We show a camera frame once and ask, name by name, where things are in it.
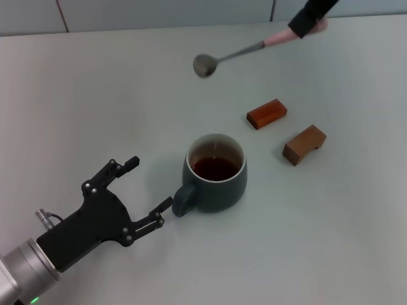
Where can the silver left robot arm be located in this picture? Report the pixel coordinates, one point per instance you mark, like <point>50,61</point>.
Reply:
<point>22,270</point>

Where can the grey ceramic cup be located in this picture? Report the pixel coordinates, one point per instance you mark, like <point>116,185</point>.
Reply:
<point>219,193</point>

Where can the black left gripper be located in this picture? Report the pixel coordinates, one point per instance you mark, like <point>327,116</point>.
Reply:
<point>92,222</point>

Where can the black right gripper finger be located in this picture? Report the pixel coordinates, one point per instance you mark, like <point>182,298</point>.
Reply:
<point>310,17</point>

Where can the dark tea liquid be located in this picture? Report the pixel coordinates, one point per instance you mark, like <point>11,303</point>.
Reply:
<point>216,168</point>

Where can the reddish wooden block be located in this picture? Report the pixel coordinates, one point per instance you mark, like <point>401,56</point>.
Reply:
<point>267,112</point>

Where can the light brown wooden rest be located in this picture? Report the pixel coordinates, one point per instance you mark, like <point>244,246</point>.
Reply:
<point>299,149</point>

